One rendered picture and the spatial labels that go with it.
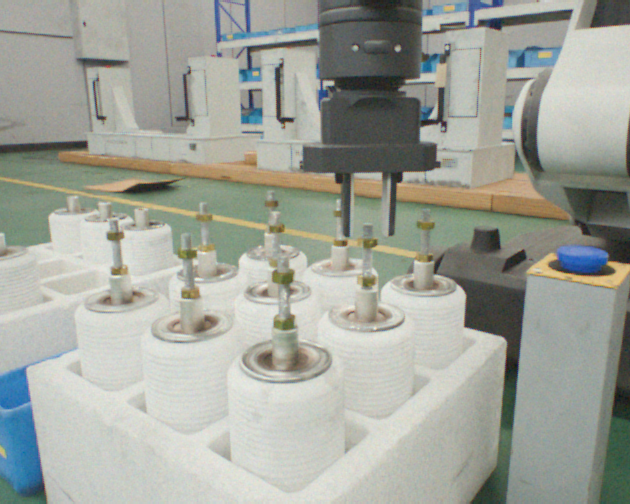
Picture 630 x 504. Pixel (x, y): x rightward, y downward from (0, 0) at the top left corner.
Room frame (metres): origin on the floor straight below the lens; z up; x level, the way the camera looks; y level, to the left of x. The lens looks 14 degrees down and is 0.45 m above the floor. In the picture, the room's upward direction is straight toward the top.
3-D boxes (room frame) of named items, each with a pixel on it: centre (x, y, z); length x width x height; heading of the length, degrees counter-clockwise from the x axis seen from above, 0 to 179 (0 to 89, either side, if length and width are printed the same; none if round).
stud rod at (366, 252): (0.49, -0.04, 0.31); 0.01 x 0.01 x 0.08
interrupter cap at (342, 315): (0.49, -0.04, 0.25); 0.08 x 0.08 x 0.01
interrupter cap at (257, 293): (0.56, 0.05, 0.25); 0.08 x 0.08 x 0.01
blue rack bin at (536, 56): (5.10, -2.07, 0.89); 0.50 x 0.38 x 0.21; 141
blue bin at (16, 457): (0.68, 0.31, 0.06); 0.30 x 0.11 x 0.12; 141
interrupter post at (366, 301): (0.49, -0.04, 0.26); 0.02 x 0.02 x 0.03
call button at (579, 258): (0.44, -0.22, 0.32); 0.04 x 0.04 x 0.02
